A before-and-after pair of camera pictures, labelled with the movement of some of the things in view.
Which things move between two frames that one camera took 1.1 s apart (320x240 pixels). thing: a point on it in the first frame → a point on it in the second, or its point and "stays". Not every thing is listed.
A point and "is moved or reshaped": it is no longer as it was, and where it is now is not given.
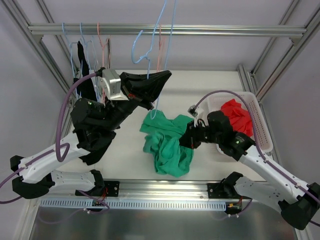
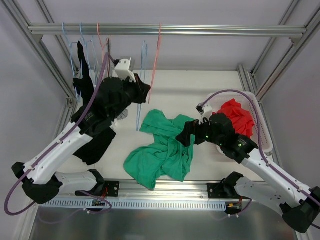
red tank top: [240, 118] stays
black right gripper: [191, 138] stays
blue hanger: [146, 55] → [144, 51]
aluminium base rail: [146, 189] stays
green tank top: [163, 140] is moved or reshaped
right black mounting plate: [219, 191] stays
